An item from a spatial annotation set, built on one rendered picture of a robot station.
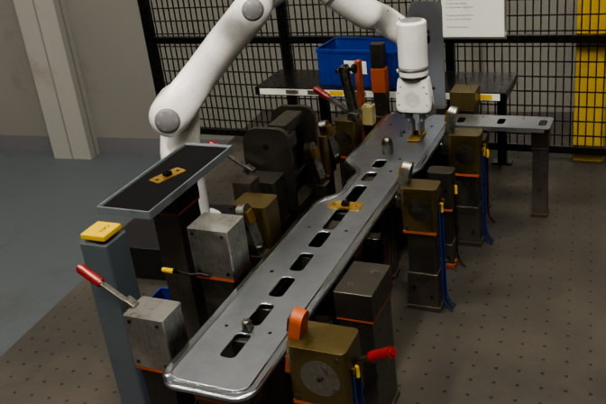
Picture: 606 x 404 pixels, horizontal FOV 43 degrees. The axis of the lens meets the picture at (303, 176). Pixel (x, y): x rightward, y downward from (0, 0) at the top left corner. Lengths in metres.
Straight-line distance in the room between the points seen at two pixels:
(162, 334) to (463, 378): 0.70
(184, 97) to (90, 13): 3.05
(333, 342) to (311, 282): 0.30
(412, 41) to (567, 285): 0.77
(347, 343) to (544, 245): 1.10
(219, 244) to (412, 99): 0.83
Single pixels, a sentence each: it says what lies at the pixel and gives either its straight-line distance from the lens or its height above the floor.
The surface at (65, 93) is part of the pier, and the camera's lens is 5.33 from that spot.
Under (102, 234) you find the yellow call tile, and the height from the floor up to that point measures 1.16.
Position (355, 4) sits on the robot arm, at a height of 1.42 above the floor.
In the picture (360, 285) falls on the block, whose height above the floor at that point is 1.03.
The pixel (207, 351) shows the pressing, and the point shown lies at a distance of 1.46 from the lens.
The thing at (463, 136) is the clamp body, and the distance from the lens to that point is 2.16.
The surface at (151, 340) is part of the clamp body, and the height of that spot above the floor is 1.01.
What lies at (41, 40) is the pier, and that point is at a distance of 5.30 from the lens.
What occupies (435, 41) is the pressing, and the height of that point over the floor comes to 1.21.
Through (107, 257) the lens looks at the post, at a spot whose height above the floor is 1.12.
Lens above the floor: 1.84
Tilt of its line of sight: 24 degrees down
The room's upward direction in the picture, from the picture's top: 7 degrees counter-clockwise
